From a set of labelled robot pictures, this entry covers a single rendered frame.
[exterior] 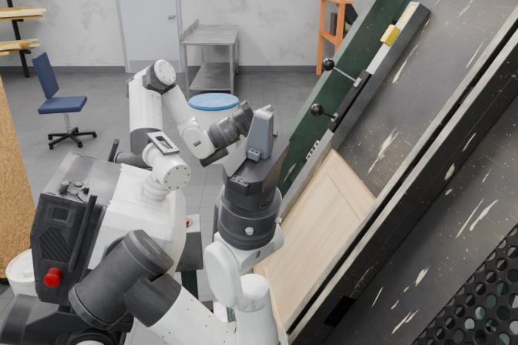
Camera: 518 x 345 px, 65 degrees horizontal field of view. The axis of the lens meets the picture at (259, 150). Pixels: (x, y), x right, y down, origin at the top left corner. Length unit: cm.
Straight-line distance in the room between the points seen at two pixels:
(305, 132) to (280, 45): 646
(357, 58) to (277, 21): 641
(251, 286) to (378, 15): 101
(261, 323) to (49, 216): 45
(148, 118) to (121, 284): 54
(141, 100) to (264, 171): 73
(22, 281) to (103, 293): 171
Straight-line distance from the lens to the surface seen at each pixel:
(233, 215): 55
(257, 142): 50
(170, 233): 85
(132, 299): 75
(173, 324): 77
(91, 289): 76
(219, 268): 63
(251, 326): 73
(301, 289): 112
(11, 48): 799
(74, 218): 88
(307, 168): 126
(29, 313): 116
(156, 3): 792
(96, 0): 826
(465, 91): 86
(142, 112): 116
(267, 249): 65
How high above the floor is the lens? 180
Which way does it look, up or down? 24 degrees down
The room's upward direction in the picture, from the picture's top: straight up
